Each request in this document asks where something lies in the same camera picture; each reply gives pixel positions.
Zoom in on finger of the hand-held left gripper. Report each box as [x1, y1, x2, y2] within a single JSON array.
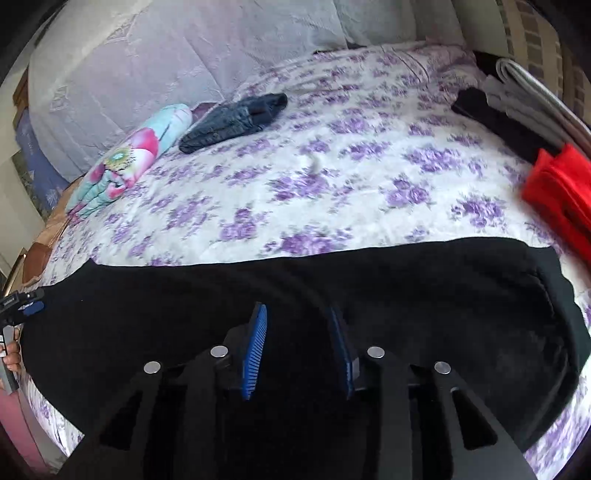
[[18, 288, 45, 317]]

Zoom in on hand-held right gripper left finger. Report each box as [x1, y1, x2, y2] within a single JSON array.
[[60, 302, 269, 480]]

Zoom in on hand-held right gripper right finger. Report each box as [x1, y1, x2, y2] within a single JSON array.
[[325, 305, 536, 480]]

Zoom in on black pants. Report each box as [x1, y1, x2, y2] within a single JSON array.
[[21, 237, 591, 455]]

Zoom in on person's left hand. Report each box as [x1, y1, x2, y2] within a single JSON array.
[[6, 339, 23, 373]]

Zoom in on blue printed cloth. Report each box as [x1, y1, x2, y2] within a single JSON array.
[[14, 108, 70, 217]]

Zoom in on folded floral blanket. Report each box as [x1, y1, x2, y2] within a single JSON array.
[[65, 104, 192, 217]]

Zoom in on folded blue jeans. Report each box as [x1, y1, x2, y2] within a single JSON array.
[[178, 93, 288, 154]]

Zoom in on red garment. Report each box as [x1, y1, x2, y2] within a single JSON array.
[[522, 144, 591, 264]]

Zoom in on small black garment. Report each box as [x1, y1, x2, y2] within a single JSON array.
[[451, 88, 561, 162]]

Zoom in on white lace cover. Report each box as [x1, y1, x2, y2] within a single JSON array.
[[28, 0, 462, 183]]

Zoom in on dark cloth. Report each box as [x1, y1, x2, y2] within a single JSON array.
[[314, 42, 375, 55]]

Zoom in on folded grey cloth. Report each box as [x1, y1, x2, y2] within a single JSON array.
[[482, 58, 591, 148]]

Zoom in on beige patterned curtain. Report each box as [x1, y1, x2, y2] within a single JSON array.
[[499, 0, 591, 121]]

